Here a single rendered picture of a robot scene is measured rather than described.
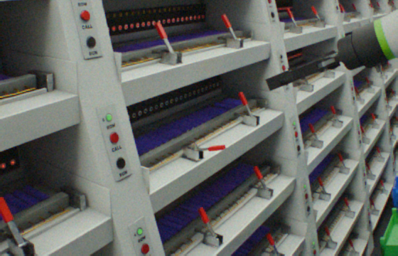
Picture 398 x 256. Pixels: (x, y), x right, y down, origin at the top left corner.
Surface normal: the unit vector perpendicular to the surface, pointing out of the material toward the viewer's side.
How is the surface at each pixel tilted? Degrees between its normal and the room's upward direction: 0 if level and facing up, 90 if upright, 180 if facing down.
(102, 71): 90
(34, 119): 107
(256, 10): 90
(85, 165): 90
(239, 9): 90
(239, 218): 17
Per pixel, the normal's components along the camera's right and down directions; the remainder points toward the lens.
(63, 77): -0.54, 0.25
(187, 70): 0.84, 0.21
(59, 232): 0.04, -0.94
